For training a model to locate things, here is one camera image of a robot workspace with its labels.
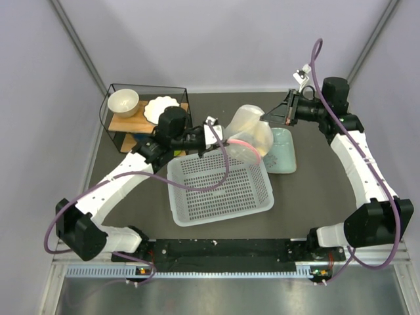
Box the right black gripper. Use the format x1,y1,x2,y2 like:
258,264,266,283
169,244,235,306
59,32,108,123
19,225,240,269
261,89,328,127

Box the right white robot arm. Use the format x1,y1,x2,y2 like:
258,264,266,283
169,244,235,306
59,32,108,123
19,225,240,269
261,77,414,260

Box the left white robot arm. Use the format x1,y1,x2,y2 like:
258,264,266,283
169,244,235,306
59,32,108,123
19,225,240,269
49,106,224,261

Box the light green divided tray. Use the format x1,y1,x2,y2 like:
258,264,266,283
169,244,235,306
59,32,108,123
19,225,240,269
263,127,297,175

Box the white plastic perforated basket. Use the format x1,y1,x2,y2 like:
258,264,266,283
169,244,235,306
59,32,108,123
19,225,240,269
167,151,274,227

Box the white scalloped bowl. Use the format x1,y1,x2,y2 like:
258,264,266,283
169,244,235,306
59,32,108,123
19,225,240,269
144,96,180,125

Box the cream ceramic bowl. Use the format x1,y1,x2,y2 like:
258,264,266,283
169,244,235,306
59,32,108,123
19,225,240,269
107,89,140,118

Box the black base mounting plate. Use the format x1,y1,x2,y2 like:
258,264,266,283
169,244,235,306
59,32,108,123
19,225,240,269
129,239,345,272

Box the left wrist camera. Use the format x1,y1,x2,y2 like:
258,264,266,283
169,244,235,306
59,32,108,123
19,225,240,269
203,116,224,146

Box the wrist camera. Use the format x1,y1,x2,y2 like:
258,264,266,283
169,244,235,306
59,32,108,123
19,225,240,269
293,64,311,89
203,116,224,146

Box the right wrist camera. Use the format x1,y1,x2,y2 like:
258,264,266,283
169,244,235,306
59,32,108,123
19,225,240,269
293,64,311,89

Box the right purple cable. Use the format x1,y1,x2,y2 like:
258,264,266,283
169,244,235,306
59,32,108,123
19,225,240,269
308,37,403,270

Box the purple cable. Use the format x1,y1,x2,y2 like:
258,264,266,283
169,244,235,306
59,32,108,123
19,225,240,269
308,37,403,270
43,124,230,255

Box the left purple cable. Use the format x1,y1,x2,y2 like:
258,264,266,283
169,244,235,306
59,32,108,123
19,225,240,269
43,124,230,255

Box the black wire wooden shelf rack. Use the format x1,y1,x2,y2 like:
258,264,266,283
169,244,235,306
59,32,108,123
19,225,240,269
100,83,191,154

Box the grey slotted cable duct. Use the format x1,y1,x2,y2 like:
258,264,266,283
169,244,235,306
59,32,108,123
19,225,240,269
66,264,331,280

